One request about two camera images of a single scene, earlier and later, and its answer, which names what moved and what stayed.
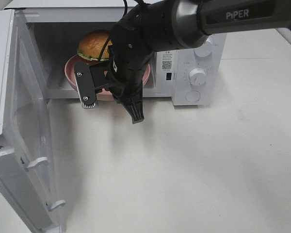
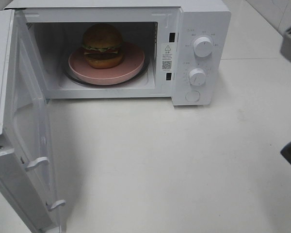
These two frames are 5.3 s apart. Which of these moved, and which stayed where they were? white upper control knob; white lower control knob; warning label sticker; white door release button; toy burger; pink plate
Moved: pink plate; toy burger
Stayed: white lower control knob; white upper control knob; white door release button; warning label sticker
